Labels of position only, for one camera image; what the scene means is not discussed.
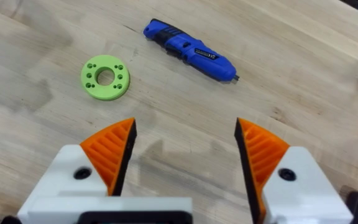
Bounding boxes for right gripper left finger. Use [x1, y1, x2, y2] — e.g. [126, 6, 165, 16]
[25, 117, 138, 200]

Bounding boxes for green disc with holes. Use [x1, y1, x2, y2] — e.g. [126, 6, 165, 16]
[80, 54, 131, 101]

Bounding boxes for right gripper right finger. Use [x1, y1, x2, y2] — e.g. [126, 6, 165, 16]
[234, 117, 354, 224]

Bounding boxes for blue electric screwdriver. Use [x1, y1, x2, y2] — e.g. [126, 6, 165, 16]
[143, 18, 241, 83]

